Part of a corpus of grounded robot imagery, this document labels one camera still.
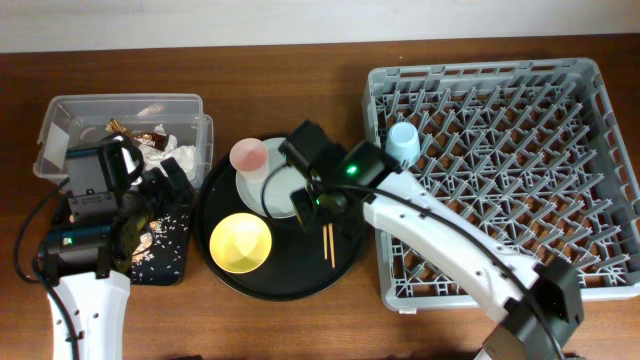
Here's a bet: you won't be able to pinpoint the wooden chopstick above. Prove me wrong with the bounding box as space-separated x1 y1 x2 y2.
327 223 336 269
322 225 329 260

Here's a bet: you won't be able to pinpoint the white napkin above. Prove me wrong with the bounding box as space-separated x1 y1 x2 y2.
138 125 197 181

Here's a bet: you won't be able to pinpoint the gold snack wrapper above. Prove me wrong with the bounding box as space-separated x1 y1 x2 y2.
106 118 169 151

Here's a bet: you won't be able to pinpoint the pink plastic cup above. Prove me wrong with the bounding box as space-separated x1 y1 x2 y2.
229 138 269 183

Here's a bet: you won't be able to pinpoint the yellow bowl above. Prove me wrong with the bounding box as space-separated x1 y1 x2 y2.
209 213 272 274

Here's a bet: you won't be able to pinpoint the blue plastic cup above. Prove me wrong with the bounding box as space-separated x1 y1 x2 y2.
384 122 421 166

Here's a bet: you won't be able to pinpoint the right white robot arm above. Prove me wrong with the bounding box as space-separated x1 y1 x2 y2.
279 141 584 359

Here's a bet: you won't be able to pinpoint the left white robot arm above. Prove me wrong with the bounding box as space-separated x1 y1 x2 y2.
32 157 195 359

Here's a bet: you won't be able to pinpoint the clear plastic waste bin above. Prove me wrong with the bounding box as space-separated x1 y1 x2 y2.
33 93 214 189

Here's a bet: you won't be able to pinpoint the grey dishwasher rack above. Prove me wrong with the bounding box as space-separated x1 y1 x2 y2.
363 58 639 301

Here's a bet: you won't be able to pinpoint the black rectangular tray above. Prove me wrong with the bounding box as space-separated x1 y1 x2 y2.
38 193 191 286

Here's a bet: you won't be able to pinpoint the food scraps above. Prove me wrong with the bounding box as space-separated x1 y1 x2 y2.
130 206 191 286

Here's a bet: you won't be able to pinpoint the round black serving tray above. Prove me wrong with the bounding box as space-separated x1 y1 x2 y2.
194 156 368 301

